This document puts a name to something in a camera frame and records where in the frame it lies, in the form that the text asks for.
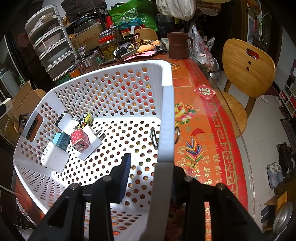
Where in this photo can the floral red tablecloth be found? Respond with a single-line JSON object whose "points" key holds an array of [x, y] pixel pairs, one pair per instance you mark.
{"points": [[207, 149]]}

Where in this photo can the stacked clear food covers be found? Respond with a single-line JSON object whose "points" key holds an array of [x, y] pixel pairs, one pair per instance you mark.
{"points": [[51, 41]]}

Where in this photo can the brown ceramic mug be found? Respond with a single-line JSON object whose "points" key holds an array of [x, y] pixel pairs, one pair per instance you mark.
{"points": [[179, 45]]}

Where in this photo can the black toy car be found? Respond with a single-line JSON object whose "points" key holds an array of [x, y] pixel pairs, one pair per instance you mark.
{"points": [[86, 120]]}

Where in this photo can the green shopping bag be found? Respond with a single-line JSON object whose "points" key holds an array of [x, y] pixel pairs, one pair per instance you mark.
{"points": [[135, 12]]}

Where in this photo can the grey shoes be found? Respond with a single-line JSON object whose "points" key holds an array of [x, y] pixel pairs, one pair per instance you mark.
{"points": [[274, 173]]}

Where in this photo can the hanging beige cloth bag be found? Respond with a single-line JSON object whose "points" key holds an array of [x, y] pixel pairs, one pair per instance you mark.
{"points": [[180, 9]]}

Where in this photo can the wooden chair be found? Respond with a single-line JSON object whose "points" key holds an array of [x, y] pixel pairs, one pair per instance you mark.
{"points": [[250, 70]]}

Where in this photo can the white square charger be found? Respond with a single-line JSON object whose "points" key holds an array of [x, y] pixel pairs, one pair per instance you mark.
{"points": [[65, 123]]}

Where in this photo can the white perforated plastic basket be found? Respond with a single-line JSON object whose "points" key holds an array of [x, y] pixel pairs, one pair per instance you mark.
{"points": [[97, 154]]}

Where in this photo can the cardboard box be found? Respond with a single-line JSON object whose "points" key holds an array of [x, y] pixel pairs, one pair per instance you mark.
{"points": [[25, 102]]}

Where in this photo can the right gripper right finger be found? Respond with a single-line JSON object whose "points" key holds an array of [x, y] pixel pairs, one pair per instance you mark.
{"points": [[177, 185]]}

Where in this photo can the pink polka dot charger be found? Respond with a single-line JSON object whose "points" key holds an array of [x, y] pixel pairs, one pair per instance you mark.
{"points": [[79, 140]]}

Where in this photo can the metal ring hook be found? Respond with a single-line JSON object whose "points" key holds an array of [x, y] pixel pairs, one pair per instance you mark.
{"points": [[154, 139]]}

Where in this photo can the white charger near basket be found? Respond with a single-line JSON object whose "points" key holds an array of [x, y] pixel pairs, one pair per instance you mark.
{"points": [[54, 158]]}

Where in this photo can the red fu paper card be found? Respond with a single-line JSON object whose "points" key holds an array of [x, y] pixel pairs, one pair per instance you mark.
{"points": [[206, 92]]}

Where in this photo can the red lid pickle jar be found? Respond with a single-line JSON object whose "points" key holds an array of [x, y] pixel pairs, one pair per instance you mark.
{"points": [[108, 45]]}

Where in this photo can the white plastic bag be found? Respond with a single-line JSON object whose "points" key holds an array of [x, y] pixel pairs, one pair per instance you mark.
{"points": [[202, 51]]}

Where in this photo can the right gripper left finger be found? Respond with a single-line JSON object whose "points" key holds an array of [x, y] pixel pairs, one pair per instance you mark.
{"points": [[120, 175]]}

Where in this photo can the blue wall charger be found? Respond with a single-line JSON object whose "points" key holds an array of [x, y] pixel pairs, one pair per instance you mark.
{"points": [[62, 140]]}

